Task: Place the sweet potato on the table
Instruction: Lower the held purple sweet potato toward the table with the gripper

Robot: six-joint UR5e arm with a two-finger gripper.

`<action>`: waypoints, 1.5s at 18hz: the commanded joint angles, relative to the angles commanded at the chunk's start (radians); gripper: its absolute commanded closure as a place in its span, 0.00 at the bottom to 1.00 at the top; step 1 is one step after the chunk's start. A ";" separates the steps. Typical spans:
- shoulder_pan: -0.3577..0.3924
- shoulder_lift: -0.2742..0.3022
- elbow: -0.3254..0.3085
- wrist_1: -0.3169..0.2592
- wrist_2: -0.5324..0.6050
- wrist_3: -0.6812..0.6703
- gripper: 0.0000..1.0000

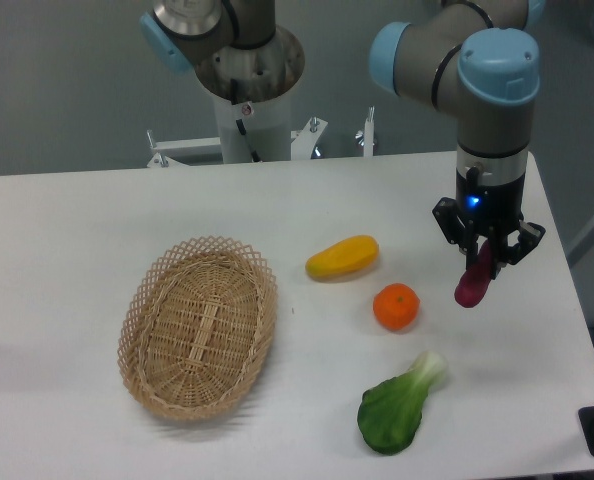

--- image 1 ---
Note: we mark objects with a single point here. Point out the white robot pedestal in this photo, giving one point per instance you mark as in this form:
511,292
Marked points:
255,85

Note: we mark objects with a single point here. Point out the woven wicker basket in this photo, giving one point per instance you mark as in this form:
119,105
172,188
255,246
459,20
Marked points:
198,329

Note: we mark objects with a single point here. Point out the yellow mango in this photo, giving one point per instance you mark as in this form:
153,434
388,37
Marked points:
347,256

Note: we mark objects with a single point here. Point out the purple sweet potato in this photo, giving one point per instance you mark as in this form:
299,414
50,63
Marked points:
473,284

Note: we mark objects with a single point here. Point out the white metal base frame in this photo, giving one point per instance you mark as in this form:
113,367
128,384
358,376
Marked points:
238,143

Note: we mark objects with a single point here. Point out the orange tangerine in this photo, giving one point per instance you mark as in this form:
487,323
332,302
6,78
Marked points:
396,306

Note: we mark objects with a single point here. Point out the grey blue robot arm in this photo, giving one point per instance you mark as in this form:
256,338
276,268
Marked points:
474,61

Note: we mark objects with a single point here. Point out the green bok choy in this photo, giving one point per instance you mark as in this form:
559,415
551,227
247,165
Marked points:
391,412

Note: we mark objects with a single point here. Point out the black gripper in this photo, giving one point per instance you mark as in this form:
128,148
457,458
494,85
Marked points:
488,190

